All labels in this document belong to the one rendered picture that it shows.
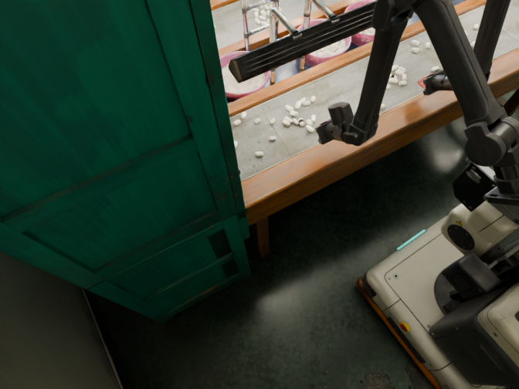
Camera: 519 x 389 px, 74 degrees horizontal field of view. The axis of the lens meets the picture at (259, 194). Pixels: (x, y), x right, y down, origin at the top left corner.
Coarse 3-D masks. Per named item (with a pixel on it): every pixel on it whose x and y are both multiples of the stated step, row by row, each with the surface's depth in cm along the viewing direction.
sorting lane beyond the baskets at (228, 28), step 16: (256, 0) 182; (288, 0) 181; (304, 0) 181; (336, 0) 180; (224, 16) 177; (240, 16) 177; (288, 16) 176; (224, 32) 172; (240, 32) 171; (256, 32) 171
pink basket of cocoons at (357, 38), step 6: (366, 0) 175; (372, 0) 174; (348, 6) 173; (354, 6) 175; (354, 36) 169; (360, 36) 166; (366, 36) 165; (372, 36) 164; (354, 42) 173; (360, 42) 171; (366, 42) 169
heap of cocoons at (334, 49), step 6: (336, 42) 165; (342, 42) 164; (324, 48) 164; (330, 48) 166; (336, 48) 164; (342, 48) 163; (312, 54) 163; (318, 54) 162; (324, 54) 162; (330, 54) 162
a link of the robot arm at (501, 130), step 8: (488, 128) 76; (496, 128) 75; (504, 128) 75; (512, 128) 75; (504, 136) 74; (512, 136) 75; (512, 144) 75; (512, 152) 73; (504, 160) 75; (512, 160) 74
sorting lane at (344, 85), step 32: (512, 0) 175; (512, 32) 164; (352, 64) 159; (416, 64) 157; (288, 96) 151; (320, 96) 150; (352, 96) 150; (384, 96) 149; (256, 128) 144; (288, 128) 143; (256, 160) 137
